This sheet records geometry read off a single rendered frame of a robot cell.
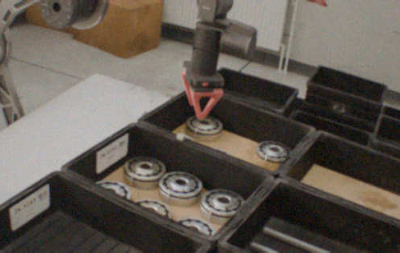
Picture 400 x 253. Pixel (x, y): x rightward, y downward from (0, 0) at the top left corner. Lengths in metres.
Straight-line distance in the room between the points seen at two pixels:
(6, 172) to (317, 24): 3.14
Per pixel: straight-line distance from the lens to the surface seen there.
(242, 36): 1.15
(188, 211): 1.33
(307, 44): 4.43
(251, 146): 1.63
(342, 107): 2.79
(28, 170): 1.69
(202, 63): 1.19
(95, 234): 1.25
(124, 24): 4.26
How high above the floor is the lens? 1.62
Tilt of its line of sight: 28 degrees down
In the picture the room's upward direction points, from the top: 7 degrees clockwise
